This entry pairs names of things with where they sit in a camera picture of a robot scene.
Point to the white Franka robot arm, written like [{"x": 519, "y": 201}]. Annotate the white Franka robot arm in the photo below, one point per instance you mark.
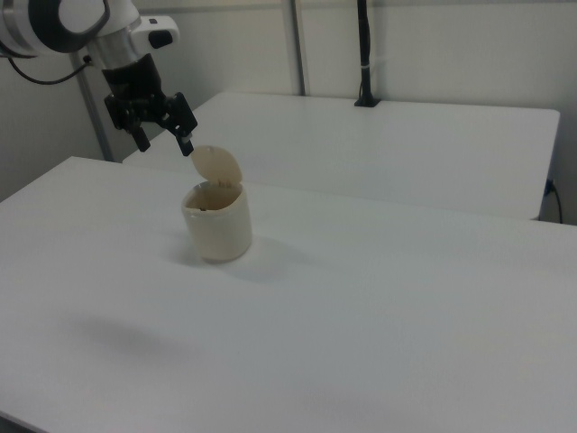
[{"x": 67, "y": 22}]

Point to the cream trash bin with lid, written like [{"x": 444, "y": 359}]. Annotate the cream trash bin with lid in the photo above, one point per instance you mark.
[{"x": 218, "y": 212}]

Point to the white back table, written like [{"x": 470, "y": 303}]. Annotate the white back table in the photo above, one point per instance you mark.
[{"x": 360, "y": 144}]

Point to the grey metal frame post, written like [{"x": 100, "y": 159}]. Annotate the grey metal frame post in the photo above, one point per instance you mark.
[{"x": 94, "y": 117}]

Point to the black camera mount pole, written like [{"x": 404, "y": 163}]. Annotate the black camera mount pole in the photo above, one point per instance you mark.
[{"x": 366, "y": 54}]

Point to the grey wall panel strip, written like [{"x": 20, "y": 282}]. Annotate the grey wall panel strip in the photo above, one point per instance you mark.
[{"x": 299, "y": 45}]

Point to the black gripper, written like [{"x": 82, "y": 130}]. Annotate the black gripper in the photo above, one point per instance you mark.
[{"x": 135, "y": 85}]

